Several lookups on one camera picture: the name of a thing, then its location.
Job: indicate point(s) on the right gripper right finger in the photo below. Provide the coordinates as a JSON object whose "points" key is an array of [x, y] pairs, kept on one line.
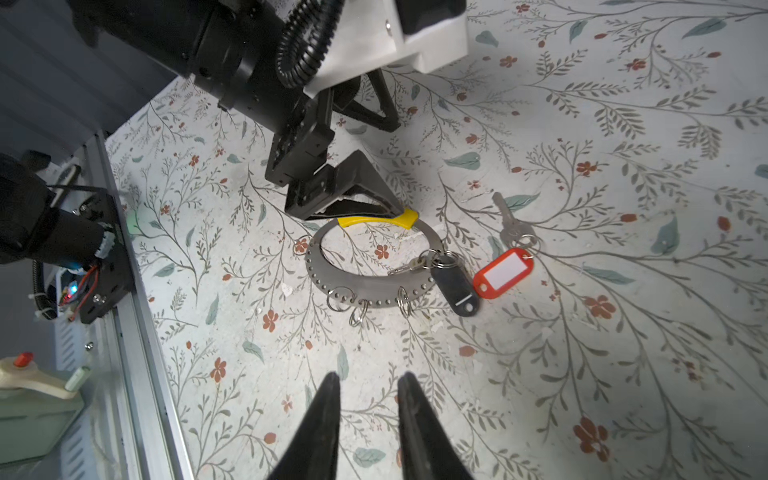
{"points": [[426, 451]]}

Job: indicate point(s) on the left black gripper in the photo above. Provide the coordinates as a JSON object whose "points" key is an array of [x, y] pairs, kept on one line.
{"points": [[303, 144]]}

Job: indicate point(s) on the red key tag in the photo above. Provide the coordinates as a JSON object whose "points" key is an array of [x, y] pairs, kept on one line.
{"points": [[515, 263]]}

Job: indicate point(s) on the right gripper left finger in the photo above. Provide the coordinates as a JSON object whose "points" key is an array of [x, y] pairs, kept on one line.
{"points": [[313, 451]]}

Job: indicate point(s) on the black key tag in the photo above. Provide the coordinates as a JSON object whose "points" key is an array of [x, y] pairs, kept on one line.
{"points": [[455, 286]]}

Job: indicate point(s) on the white bottle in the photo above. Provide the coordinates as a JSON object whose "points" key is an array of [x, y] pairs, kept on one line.
{"points": [[36, 408]]}

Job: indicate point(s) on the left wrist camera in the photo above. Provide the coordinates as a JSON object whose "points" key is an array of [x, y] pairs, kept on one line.
{"points": [[426, 35]]}

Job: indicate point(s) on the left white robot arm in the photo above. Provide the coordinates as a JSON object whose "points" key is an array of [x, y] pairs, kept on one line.
{"points": [[253, 62]]}

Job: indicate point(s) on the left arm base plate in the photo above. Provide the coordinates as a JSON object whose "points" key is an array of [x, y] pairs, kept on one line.
{"points": [[88, 242]]}

